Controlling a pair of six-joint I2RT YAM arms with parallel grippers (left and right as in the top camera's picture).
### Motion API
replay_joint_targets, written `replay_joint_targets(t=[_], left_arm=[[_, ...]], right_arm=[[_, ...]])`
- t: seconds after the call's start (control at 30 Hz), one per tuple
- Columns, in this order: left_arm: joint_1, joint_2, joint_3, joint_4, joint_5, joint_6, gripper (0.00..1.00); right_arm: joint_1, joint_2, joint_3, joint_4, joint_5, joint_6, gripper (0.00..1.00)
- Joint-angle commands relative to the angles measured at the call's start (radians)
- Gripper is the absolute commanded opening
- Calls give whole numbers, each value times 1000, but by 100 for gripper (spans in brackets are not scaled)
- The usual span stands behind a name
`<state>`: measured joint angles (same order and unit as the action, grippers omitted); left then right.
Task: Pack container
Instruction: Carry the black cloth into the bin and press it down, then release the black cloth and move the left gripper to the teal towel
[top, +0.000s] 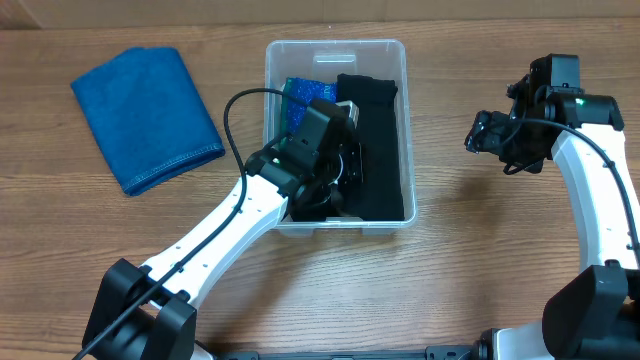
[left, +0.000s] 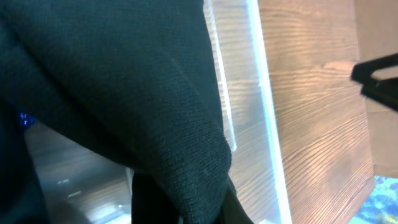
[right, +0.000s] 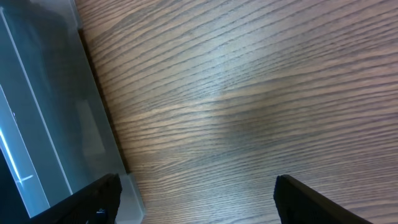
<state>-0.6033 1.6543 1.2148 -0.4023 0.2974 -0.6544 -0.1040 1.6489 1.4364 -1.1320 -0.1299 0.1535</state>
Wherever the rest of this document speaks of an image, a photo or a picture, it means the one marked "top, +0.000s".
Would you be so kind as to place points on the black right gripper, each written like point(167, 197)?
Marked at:
point(482, 137)

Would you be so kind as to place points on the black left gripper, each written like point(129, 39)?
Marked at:
point(358, 160)

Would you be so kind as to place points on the black cloth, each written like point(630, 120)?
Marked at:
point(379, 196)
point(323, 203)

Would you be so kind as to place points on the clear plastic storage bin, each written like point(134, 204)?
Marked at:
point(324, 60)

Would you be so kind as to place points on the blue green sequin cloth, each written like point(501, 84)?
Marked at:
point(306, 91)

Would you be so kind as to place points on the blue denim cloth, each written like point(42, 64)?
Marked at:
point(147, 117)

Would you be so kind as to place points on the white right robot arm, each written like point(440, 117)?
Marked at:
point(595, 316)

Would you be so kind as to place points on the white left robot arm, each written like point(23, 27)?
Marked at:
point(150, 311)

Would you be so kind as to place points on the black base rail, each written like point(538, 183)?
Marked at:
point(438, 352)

